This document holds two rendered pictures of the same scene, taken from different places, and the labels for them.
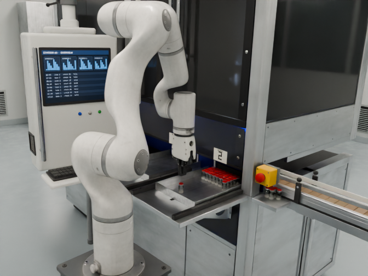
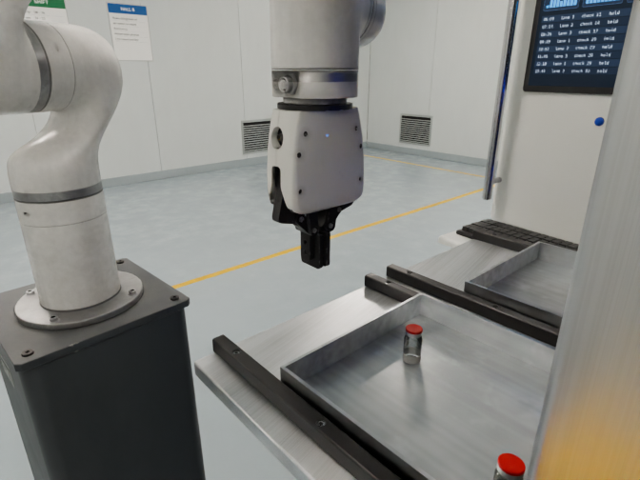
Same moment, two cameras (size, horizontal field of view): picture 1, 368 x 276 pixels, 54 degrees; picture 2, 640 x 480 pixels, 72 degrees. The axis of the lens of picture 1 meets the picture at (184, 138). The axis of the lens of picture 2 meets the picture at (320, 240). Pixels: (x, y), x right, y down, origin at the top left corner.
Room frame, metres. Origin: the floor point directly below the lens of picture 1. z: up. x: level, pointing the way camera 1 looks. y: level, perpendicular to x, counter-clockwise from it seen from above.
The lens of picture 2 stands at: (1.35, -0.45, 1.22)
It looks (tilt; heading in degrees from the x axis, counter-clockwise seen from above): 21 degrees down; 90
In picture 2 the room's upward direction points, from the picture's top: straight up
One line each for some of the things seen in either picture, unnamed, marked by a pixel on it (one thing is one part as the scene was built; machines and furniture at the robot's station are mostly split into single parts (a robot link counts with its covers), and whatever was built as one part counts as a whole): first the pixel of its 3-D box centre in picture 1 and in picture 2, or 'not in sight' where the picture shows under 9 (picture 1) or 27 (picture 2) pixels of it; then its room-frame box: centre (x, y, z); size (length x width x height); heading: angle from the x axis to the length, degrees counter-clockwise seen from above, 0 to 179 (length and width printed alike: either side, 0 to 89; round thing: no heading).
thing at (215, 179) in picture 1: (215, 179); not in sight; (1.58, -0.16, 0.90); 0.18 x 0.02 x 0.05; 42
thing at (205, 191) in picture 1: (201, 185); (481, 404); (1.52, -0.09, 0.90); 0.34 x 0.26 x 0.04; 132
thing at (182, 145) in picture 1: (183, 144); (314, 150); (1.35, 0.00, 1.14); 0.10 x 0.08 x 0.11; 42
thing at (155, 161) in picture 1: (160, 164); (614, 304); (1.79, 0.12, 0.90); 0.34 x 0.26 x 0.04; 132
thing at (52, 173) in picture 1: (85, 168); (540, 246); (1.90, 0.55, 0.82); 0.40 x 0.14 x 0.02; 126
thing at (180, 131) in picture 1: (183, 130); (313, 87); (1.35, 0.00, 1.20); 0.09 x 0.08 x 0.03; 42
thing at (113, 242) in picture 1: (113, 240); (71, 248); (0.96, 0.20, 0.95); 0.19 x 0.19 x 0.18
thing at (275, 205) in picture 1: (272, 200); not in sight; (1.44, -0.40, 0.87); 0.14 x 0.13 x 0.02; 132
